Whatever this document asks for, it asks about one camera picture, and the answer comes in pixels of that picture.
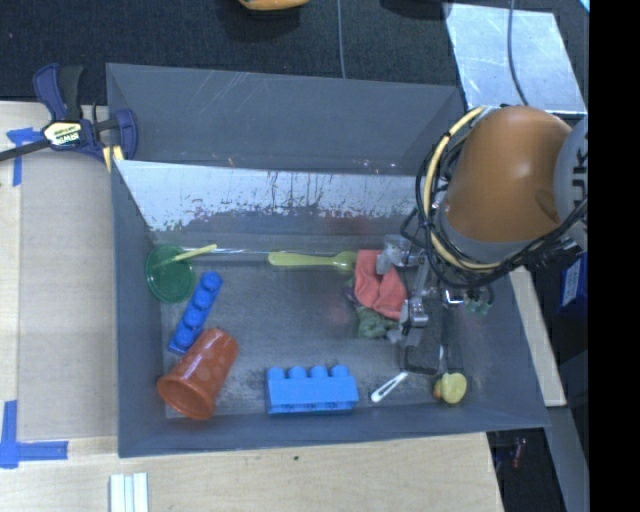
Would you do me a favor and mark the orange plastic cup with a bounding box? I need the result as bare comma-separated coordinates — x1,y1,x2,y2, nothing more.
155,327,240,422

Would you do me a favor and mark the yellow-green straw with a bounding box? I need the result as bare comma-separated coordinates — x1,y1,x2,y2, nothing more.
172,243,219,264

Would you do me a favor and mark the yellow-green plastic spoon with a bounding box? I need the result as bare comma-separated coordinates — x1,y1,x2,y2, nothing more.
266,250,359,274

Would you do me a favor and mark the olive green toy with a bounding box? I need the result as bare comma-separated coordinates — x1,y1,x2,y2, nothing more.
353,304,400,341

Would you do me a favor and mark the orange-red cloth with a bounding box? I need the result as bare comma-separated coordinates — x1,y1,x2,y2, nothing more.
352,248,409,322

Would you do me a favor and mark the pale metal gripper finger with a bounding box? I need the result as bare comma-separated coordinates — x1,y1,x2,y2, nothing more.
375,234,417,276
387,296,431,351

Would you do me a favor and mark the yellow rubber duck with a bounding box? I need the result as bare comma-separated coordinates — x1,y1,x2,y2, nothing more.
432,371,469,406

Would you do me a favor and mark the long narrow blue stud block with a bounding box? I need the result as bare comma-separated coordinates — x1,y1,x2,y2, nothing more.
167,270,224,357

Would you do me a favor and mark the black flat rectangle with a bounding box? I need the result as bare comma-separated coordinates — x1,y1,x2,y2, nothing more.
399,343,444,378

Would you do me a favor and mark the grey metal bin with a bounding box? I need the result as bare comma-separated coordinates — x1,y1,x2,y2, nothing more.
104,62,552,459

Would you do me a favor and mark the wide blue toy brick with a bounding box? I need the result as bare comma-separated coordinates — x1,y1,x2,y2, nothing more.
264,364,361,416

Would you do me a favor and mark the green round plastic lid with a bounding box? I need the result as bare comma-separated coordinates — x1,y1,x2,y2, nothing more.
144,243,197,304

